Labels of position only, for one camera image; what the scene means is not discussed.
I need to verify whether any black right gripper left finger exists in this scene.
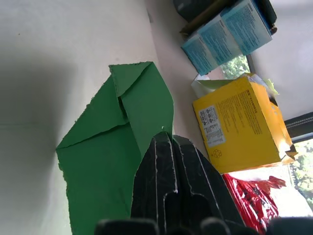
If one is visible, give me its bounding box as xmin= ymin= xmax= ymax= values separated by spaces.
xmin=130 ymin=131 xmax=180 ymax=233

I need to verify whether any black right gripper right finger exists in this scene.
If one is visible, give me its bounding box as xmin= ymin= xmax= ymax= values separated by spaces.
xmin=166 ymin=135 xmax=246 ymax=233

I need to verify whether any green paper sheet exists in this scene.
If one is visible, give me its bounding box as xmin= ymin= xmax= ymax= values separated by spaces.
xmin=56 ymin=61 xmax=174 ymax=235

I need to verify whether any red plastic bag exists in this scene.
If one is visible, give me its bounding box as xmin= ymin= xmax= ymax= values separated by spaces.
xmin=222 ymin=173 xmax=287 ymax=235

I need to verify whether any yellow cardboard box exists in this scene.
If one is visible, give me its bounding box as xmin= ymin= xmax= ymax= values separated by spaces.
xmin=192 ymin=74 xmax=298 ymax=175

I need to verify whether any white open carton flap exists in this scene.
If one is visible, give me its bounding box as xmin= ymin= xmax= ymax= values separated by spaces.
xmin=190 ymin=73 xmax=237 ymax=99

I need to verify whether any blue printed box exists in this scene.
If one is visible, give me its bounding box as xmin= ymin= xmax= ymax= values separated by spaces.
xmin=181 ymin=32 xmax=219 ymax=76
xmin=220 ymin=0 xmax=273 ymax=56
xmin=197 ymin=16 xmax=243 ymax=66

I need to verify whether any dark grey rounded object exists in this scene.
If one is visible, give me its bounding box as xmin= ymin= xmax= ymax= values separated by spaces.
xmin=173 ymin=0 xmax=278 ymax=24

